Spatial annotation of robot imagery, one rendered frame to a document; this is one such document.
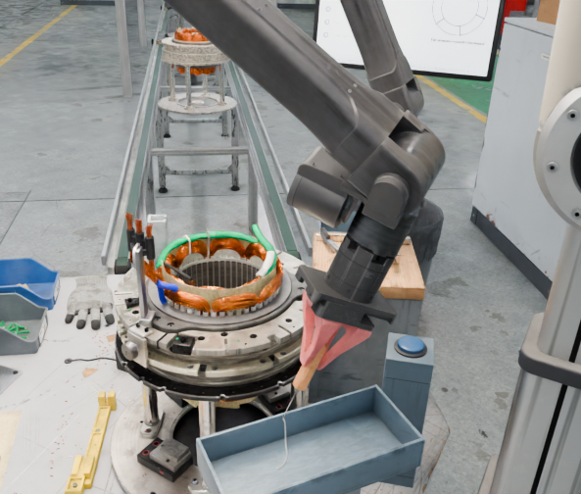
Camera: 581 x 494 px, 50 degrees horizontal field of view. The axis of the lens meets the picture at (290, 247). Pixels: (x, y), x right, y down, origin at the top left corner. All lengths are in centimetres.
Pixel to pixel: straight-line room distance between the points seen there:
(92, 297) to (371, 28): 91
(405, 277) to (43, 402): 72
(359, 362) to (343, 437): 35
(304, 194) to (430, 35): 127
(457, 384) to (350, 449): 183
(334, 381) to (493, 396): 149
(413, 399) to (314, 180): 47
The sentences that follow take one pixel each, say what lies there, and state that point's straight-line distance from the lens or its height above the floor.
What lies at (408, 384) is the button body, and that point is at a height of 99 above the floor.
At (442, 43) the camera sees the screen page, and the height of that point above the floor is 132.
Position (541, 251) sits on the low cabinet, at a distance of 333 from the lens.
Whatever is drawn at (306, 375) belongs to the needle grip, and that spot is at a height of 116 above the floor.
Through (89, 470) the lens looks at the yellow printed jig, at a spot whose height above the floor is 81.
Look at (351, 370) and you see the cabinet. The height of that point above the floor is 88.
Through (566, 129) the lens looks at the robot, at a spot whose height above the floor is 145.
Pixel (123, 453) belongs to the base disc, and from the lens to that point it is 114.
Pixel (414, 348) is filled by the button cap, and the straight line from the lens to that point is 96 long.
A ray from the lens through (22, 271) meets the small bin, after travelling 168.
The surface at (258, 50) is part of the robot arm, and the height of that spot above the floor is 150.
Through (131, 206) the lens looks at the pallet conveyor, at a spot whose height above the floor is 76.
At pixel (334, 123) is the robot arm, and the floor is 144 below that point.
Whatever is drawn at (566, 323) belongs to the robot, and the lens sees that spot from 75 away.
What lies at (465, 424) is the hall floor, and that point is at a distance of 246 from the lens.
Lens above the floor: 160
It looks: 27 degrees down
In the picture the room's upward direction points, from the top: 2 degrees clockwise
